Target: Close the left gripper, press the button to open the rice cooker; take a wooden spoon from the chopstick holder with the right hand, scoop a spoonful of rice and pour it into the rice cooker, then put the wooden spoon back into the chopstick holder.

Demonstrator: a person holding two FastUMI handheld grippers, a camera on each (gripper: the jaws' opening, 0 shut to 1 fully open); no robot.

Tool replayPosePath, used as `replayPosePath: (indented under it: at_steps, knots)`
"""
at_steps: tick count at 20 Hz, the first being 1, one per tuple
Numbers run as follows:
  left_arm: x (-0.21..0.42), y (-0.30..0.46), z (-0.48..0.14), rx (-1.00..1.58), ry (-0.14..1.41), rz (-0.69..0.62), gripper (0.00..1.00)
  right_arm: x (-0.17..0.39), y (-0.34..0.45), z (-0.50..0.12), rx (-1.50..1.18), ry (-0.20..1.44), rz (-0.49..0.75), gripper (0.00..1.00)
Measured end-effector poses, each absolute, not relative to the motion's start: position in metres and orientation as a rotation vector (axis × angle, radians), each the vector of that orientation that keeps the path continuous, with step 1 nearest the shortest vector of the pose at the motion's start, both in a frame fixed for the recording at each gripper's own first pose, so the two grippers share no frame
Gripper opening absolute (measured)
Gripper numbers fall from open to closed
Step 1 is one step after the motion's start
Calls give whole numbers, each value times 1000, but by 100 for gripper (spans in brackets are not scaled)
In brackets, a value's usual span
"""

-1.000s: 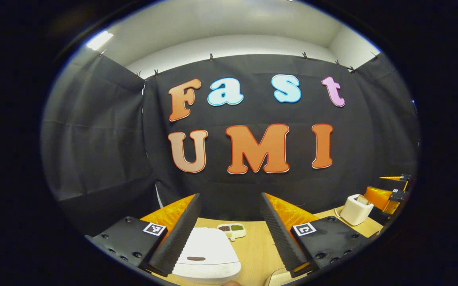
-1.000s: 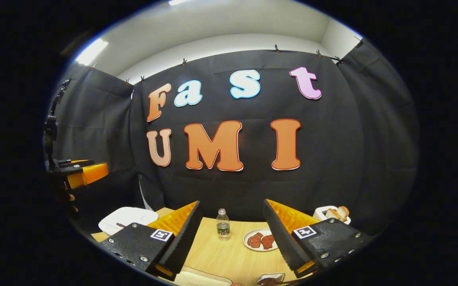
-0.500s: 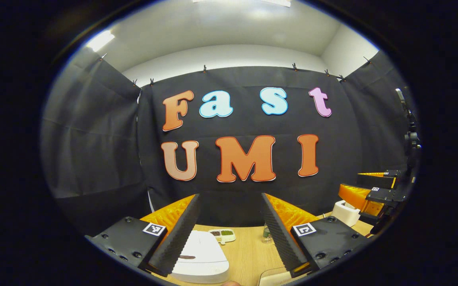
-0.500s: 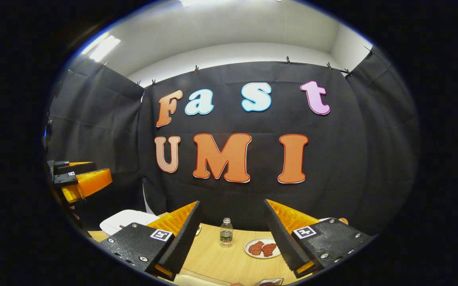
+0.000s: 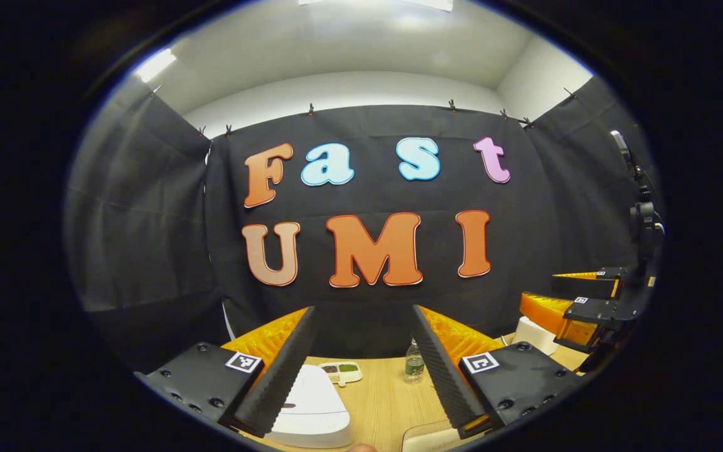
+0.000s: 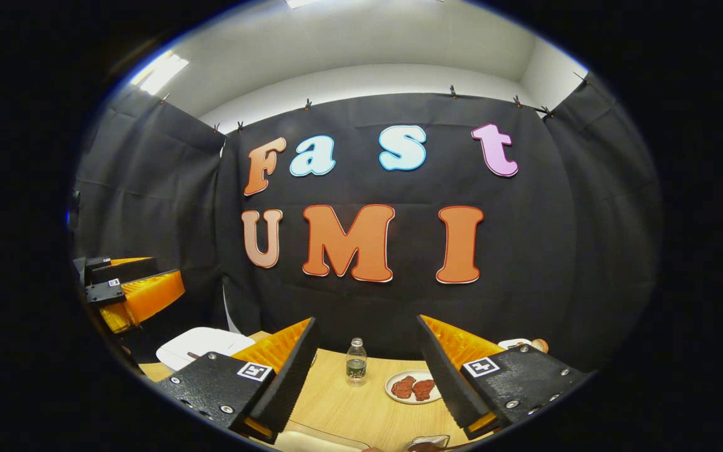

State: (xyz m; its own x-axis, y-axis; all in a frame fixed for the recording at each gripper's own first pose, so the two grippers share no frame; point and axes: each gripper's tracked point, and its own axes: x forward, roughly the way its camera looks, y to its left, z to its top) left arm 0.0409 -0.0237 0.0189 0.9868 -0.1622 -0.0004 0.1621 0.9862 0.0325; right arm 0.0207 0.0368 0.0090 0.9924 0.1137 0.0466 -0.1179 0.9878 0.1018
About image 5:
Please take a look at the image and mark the ceiling light panel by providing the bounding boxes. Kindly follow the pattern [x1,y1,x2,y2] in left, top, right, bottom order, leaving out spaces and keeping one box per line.
[299,0,455,12]
[134,48,177,82]

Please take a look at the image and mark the white toaster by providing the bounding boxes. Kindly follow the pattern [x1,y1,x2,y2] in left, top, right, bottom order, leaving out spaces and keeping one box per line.
[512,316,560,356]

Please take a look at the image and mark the clear plastic water bottle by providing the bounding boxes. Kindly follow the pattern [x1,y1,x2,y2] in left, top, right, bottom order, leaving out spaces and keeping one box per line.
[404,339,426,385]

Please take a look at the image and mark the row of black cloth clips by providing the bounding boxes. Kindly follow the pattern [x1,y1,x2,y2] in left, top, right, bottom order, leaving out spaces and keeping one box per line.
[148,85,579,137]

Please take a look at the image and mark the clear plastic rice container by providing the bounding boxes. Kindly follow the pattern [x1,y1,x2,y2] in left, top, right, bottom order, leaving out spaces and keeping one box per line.
[401,421,463,452]

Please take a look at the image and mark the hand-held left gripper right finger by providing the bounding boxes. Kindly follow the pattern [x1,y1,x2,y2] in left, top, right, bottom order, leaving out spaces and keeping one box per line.
[412,304,588,440]

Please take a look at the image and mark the white rice cooker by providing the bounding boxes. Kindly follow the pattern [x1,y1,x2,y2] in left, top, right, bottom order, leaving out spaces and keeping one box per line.
[265,364,355,449]

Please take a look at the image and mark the white divided grain dish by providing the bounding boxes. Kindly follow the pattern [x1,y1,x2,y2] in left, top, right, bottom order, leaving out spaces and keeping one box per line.
[319,362,363,385]

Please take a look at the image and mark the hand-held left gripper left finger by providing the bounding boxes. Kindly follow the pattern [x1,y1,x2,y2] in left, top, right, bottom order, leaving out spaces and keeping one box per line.
[136,306,317,439]

